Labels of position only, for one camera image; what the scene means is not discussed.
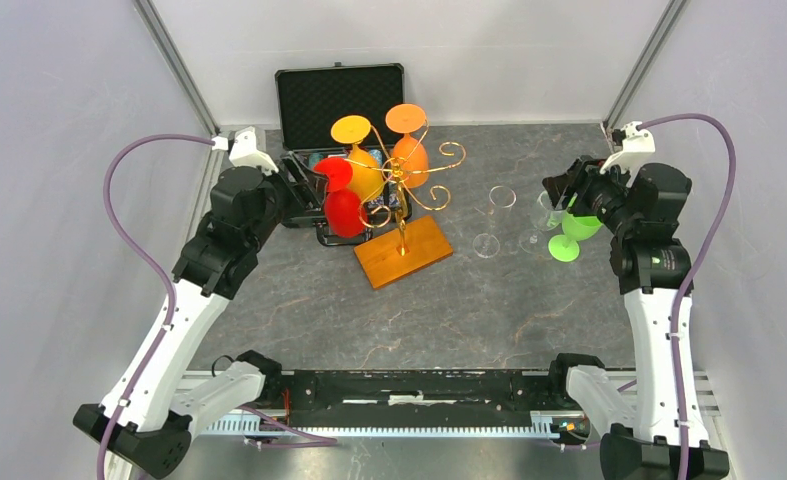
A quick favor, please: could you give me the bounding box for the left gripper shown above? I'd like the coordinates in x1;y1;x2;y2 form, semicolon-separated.
247;151;329;251

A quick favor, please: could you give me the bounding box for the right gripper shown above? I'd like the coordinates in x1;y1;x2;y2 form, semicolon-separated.
543;154;639;236

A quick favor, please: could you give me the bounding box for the red wine glass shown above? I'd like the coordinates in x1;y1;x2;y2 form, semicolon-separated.
313;157;366;238

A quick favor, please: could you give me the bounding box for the clear wine glass back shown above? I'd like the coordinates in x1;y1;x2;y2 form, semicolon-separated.
518;190;564;254

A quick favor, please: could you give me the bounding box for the clear wine glass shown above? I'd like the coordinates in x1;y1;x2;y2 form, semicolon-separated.
518;190;564;254
472;185;517;259

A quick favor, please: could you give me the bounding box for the green wine glass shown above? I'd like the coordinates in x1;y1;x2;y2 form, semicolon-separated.
547;211;603;263

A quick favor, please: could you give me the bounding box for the clear wine glass front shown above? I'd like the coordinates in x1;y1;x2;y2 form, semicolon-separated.
472;185;517;259

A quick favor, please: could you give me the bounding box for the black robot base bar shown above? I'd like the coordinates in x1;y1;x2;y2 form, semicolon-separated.
281;369;567;428

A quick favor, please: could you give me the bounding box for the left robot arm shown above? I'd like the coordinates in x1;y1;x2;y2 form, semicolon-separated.
73;160;326;479

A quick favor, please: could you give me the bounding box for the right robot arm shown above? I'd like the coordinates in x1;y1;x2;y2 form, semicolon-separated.
542;156;730;479

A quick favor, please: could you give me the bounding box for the yellow wine glass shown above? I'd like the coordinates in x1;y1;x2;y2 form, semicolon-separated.
330;115;384;203

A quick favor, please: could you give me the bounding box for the orange wooden rack base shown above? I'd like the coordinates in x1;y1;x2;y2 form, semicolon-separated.
354;216;454;289

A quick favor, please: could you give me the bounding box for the orange wine glass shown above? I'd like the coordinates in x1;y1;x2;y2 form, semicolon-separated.
385;103;429;188

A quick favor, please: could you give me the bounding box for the black poker chip case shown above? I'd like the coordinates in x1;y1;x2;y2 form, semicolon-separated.
275;63;405;247

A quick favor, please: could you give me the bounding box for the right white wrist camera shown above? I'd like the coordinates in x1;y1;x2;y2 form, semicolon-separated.
599;121;656;175

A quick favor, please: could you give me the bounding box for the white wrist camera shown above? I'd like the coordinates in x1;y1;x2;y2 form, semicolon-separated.
599;121;656;175
228;126;279;176

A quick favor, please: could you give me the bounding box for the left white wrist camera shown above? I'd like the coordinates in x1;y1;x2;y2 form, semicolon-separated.
228;126;279;176

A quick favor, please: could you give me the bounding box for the gold wire glass rack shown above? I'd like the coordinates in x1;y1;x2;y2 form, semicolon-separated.
346;104;467;256

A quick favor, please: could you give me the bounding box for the white slotted cable duct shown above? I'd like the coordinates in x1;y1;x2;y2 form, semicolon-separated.
202;411;589;440

